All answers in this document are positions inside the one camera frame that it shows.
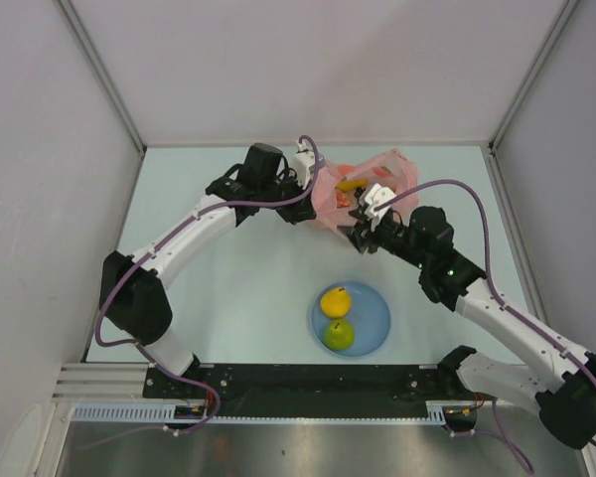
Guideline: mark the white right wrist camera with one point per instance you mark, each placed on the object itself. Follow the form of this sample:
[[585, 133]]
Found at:
[[373, 203]]

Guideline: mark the green fake pear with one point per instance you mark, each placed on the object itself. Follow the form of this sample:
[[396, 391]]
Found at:
[[339, 335]]

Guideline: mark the yellow fake pear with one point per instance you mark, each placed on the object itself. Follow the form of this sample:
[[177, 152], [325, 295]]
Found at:
[[336, 303]]

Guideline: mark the fake watermelon slice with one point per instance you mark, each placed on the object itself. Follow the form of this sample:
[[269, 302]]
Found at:
[[342, 200]]

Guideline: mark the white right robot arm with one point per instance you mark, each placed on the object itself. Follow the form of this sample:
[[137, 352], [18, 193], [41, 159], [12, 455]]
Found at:
[[558, 382]]

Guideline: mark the yellow fake mango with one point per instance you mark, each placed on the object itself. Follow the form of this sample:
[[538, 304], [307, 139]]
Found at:
[[350, 186]]

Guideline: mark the white slotted cable duct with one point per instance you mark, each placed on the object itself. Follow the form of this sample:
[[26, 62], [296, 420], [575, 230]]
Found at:
[[138, 412]]

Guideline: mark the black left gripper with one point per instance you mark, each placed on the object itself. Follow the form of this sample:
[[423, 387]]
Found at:
[[300, 212]]

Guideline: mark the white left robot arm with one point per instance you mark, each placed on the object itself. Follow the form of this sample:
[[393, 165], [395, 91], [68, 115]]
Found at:
[[134, 308]]

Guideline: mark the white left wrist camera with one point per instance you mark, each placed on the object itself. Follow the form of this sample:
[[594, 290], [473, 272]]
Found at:
[[304, 163]]

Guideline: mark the blue plastic bowl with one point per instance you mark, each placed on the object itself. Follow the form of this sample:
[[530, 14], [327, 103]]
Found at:
[[369, 316]]

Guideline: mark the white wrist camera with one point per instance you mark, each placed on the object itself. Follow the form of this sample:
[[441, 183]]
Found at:
[[304, 163], [373, 203]]

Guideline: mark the pink plastic bag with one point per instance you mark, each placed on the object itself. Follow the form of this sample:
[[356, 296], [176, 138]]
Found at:
[[389, 168]]

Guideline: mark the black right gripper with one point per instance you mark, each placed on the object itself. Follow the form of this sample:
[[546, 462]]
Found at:
[[362, 234]]

